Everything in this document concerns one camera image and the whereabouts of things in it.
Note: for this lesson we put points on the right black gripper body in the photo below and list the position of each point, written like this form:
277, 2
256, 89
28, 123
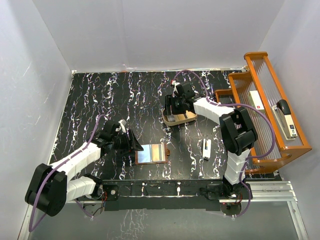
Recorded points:
174, 104

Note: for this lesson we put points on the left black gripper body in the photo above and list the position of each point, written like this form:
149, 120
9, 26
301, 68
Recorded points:
126, 145

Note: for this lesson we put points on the brown leather card holder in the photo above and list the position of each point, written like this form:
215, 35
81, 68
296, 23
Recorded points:
152, 154

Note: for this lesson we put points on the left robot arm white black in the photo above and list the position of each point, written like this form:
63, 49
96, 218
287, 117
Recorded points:
54, 185

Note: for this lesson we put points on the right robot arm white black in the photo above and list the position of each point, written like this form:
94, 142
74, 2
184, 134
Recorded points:
237, 129

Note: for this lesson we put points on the beige oval tray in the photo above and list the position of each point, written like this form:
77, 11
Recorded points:
178, 119

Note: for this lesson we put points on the white staple box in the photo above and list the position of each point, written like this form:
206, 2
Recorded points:
255, 100

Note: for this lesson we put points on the orange wooden tiered shelf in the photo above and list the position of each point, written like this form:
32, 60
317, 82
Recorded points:
260, 76

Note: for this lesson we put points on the black beige stapler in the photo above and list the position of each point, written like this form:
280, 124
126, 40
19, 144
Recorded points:
283, 115

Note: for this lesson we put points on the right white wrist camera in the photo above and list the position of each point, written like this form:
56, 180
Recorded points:
175, 84

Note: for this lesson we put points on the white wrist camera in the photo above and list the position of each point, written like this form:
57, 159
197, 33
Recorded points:
123, 123
175, 84

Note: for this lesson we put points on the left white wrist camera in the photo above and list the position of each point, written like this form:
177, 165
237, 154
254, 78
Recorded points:
123, 123

